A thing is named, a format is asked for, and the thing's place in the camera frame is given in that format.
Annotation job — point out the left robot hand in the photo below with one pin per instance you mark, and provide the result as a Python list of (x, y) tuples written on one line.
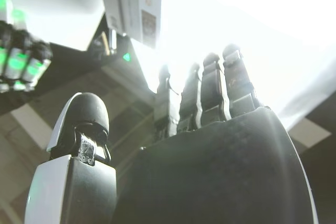
[(210, 169)]

